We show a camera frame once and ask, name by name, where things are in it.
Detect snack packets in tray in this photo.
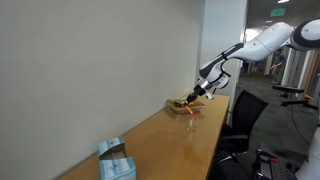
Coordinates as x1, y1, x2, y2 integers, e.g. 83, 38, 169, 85
169, 97, 202, 108

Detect tan food tray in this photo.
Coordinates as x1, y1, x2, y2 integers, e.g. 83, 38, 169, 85
167, 98, 206, 115

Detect black perforated mounting board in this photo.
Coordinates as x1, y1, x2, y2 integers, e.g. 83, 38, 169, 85
259, 143, 308, 180

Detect orange marker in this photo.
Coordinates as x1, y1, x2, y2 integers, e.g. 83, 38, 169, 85
185, 104, 197, 118

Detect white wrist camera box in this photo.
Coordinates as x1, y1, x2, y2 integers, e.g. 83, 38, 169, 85
204, 89, 216, 101

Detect open blue white tissue box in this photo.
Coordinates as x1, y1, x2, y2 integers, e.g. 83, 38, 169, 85
96, 135, 129, 161

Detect closed blue white tissue box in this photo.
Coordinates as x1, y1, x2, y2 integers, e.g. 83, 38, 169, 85
98, 156, 137, 180

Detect green exit sign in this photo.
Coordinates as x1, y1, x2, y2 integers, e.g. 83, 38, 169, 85
269, 7, 287, 18

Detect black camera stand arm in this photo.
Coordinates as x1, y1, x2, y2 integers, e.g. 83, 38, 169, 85
279, 92, 317, 111

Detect black hanging cable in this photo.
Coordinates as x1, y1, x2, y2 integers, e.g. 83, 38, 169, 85
290, 99, 312, 146

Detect person in hallway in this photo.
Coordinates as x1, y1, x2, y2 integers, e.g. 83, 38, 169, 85
270, 49, 287, 85

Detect black stereo camera bar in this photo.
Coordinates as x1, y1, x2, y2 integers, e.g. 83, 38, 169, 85
272, 84, 305, 95

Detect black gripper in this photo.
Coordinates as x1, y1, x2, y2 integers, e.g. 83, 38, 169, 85
185, 83, 210, 106

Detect black office chair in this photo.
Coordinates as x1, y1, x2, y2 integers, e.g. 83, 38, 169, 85
209, 89, 270, 180

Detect clear drinking glass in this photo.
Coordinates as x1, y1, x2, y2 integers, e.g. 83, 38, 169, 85
185, 117, 199, 132

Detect black clamp with red handle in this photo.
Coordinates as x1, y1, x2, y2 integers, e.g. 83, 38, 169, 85
255, 148, 280, 165

